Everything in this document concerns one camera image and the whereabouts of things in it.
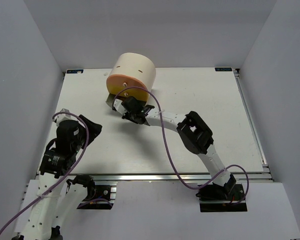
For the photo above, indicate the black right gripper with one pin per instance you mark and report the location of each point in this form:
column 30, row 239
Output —
column 129, row 106

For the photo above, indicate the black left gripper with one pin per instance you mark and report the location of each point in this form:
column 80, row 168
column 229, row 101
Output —
column 89, row 127

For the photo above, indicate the yellow drawer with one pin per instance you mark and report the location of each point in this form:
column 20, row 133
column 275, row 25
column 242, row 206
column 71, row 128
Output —
column 136, row 92

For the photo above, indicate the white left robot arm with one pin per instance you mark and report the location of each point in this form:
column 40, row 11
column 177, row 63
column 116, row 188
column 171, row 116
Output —
column 58, row 196

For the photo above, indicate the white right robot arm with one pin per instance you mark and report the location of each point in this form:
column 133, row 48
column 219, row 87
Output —
column 194, row 133

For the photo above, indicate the cream drawer cabinet shell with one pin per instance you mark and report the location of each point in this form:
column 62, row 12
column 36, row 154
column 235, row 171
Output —
column 137, row 66

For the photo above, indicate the left blue corner label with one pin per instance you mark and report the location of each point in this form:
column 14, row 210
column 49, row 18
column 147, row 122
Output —
column 74, row 71

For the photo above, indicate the blue corner label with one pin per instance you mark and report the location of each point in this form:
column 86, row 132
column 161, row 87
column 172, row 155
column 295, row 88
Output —
column 74, row 71
column 223, row 69

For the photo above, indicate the right blue corner label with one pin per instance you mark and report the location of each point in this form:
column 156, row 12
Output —
column 223, row 69

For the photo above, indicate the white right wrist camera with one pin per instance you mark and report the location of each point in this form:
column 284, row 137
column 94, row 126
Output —
column 118, row 107

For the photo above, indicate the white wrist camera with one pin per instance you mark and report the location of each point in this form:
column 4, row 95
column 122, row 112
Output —
column 63, row 115
column 118, row 107

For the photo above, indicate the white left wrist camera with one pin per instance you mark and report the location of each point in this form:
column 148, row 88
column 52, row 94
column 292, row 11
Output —
column 63, row 115

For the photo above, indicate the aluminium table front rail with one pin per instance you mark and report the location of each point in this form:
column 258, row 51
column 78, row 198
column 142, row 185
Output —
column 259, row 176

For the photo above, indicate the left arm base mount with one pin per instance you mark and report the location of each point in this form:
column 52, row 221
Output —
column 98, row 197

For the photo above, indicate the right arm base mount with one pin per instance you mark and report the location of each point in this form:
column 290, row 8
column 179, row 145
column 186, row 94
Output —
column 212, row 199

